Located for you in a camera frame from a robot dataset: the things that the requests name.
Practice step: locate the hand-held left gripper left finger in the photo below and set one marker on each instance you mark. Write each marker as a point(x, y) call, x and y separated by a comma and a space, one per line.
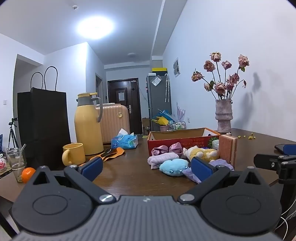
point(92, 168)

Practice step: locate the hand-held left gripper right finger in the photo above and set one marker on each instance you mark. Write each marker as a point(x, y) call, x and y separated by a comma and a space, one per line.
point(201, 170)

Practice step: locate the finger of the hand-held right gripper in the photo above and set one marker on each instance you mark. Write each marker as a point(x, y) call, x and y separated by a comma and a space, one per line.
point(266, 160)
point(290, 149)

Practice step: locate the yellow plush toy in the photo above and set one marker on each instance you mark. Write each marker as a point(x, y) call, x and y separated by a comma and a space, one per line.
point(201, 153)

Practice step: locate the purple cloth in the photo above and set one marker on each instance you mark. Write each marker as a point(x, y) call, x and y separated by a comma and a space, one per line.
point(222, 163)

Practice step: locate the blue plush toy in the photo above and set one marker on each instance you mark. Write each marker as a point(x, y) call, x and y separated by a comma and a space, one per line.
point(173, 165)

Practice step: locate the pale green plastic bag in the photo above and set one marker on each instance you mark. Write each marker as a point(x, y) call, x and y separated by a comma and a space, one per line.
point(215, 144)

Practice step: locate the purple satin scrunchie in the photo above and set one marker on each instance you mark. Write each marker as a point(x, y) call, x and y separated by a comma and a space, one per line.
point(175, 148)

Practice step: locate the red cardboard box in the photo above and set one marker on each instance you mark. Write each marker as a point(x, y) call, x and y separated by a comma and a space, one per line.
point(175, 141)

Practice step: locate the lavender towel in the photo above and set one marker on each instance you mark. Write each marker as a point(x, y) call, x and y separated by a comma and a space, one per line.
point(159, 160)

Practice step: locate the dark smartphone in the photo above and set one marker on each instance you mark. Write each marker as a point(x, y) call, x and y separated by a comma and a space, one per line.
point(278, 147)

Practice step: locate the yellow mug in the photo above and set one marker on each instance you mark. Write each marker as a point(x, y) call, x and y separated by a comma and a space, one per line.
point(76, 154)

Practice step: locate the black oval case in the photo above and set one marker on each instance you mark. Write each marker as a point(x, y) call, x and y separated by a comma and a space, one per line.
point(108, 153)

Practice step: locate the scattered yellow flower buds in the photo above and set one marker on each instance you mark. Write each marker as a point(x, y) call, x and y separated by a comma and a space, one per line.
point(250, 138)

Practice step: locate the yellow thermos jug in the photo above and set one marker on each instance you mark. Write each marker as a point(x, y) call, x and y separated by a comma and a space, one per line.
point(87, 129)

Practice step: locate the blue tissue pack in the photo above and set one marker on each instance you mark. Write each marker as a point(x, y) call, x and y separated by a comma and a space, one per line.
point(124, 142)

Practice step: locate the peach ribbed suitcase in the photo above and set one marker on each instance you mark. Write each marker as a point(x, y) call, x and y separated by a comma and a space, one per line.
point(115, 125)

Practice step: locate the pink bucket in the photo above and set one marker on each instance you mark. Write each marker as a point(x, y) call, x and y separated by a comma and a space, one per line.
point(164, 128)

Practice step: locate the pink stone vase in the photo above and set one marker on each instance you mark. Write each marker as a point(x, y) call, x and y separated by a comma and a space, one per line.
point(223, 118)

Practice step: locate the black paper bag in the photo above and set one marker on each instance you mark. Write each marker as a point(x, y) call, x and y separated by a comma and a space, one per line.
point(41, 127)

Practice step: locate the orange tangerine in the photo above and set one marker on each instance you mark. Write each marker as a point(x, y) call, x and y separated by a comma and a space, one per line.
point(27, 175)

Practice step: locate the brown cardboard box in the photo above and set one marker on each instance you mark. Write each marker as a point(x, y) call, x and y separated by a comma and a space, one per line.
point(145, 126)

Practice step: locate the clear straw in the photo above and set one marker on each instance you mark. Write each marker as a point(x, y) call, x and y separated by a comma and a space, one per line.
point(23, 148)

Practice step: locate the white door notice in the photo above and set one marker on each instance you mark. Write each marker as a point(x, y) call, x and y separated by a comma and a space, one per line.
point(121, 96)

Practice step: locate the dark brown entrance door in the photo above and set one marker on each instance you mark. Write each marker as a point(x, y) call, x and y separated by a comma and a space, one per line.
point(136, 104)

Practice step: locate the clear drinking glass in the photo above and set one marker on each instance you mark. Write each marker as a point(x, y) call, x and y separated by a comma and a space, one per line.
point(13, 171)

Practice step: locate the grey refrigerator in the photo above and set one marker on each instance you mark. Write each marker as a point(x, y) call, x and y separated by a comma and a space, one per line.
point(157, 104)

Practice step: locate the dried pink rose bouquet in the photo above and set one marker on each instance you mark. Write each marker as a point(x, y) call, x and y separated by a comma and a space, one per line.
point(219, 87)

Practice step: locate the hanging pale umbrella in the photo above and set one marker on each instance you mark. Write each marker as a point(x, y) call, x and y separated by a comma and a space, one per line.
point(167, 90)

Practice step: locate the black tripod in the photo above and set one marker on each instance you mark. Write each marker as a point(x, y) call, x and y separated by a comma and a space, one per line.
point(10, 133)

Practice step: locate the white bag with red print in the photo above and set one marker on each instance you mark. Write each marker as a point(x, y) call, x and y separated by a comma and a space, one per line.
point(2, 164)

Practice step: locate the paper sheet on refrigerator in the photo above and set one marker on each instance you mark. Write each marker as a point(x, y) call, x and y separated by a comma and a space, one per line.
point(156, 81)

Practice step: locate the yellow box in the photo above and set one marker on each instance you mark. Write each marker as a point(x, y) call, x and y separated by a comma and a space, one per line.
point(159, 69)

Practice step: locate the small ceiling lamp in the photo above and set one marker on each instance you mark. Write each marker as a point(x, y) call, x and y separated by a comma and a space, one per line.
point(131, 54)

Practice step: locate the round ceiling lamp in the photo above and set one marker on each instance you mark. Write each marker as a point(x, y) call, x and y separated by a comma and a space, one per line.
point(96, 27)

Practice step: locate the purple flower wall sticker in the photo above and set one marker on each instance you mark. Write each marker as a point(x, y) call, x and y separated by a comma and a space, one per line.
point(180, 113)

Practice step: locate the wall picture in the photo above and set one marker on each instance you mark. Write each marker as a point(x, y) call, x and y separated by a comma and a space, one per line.
point(176, 67)

